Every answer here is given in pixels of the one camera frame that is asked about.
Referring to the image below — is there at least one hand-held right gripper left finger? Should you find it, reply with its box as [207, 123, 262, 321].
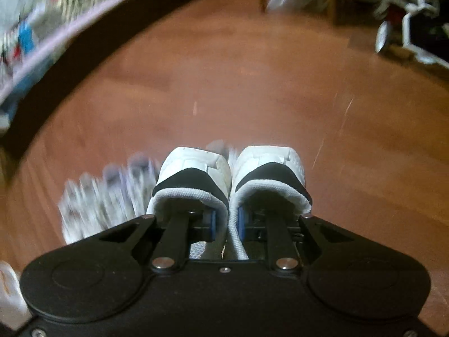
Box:
[99, 209, 216, 272]

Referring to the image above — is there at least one white stroller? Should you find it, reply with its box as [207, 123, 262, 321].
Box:
[374, 0, 449, 65]

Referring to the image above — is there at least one dark wooden bed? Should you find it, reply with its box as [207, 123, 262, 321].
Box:
[0, 0, 211, 162]

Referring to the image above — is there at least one white shoe with black heel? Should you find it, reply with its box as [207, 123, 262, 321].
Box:
[228, 145, 313, 261]
[146, 145, 233, 261]

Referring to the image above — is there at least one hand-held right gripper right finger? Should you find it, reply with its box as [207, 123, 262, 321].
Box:
[238, 206, 353, 272]

